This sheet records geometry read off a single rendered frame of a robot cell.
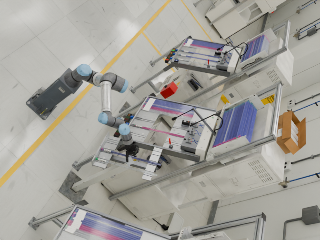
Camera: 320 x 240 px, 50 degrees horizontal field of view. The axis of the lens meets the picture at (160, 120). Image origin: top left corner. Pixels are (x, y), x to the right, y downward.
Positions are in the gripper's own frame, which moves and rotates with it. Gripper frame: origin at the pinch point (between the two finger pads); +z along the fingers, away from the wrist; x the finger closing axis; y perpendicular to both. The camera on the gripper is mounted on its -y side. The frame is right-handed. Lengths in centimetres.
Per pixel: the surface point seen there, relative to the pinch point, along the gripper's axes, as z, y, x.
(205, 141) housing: 15, 48, 42
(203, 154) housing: 19, 48, 31
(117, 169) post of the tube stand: 20.2, -20.1, 6.3
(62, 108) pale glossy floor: 11, -109, 73
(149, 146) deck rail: 14.7, 1.7, 31.0
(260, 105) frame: 10, 89, 87
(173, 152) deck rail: 18.7, 22.8, 29.8
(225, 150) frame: 8, 67, 27
